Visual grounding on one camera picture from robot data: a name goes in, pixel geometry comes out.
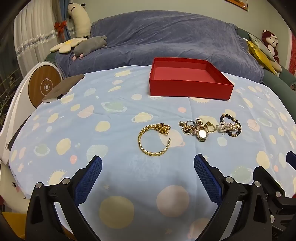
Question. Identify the grey cushion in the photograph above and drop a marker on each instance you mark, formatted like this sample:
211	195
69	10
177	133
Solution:
260	42

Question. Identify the green sofa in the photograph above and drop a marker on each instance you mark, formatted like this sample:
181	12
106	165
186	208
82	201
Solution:
275	81

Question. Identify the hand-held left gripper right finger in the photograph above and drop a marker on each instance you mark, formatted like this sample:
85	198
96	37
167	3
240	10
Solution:
207	180

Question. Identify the gold wrist watch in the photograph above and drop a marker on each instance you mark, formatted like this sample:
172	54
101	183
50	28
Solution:
202	133

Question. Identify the blue curtain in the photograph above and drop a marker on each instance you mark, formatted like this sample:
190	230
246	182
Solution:
63	14

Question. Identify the red cardboard box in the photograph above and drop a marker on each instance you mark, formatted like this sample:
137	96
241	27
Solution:
185	90

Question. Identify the blue blanket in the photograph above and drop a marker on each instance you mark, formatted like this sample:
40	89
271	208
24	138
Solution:
161	34

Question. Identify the red bow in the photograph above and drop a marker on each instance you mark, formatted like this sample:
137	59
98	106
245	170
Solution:
61	26

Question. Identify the red wall decoration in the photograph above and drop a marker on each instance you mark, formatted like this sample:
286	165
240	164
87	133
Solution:
292	53

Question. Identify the framed wall picture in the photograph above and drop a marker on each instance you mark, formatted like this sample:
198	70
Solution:
240	3

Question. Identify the yellow cushion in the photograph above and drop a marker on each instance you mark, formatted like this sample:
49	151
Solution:
259	53

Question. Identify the white plush toy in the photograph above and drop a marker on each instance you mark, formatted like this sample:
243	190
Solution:
81	20

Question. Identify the red monkey plush toy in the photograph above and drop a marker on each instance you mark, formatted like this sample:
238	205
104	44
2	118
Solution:
269	38

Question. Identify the blue planet print tablecloth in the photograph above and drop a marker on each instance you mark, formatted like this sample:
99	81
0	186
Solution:
115	139

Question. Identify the yellow cloth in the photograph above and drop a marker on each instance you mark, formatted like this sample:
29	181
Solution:
13	222

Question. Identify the white plush with face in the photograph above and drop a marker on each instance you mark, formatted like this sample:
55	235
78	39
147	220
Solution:
11	192

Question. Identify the white curtain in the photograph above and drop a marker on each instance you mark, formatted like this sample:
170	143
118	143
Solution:
34	23

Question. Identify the grey plush toy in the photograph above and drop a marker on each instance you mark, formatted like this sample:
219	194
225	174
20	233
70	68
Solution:
90	45

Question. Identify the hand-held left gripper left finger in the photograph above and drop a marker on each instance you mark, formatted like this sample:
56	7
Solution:
89	180

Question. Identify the round wooden disc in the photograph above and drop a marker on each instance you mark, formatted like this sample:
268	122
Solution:
39	81

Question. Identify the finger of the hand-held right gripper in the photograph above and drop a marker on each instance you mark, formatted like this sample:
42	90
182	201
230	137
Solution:
291	158
272	183

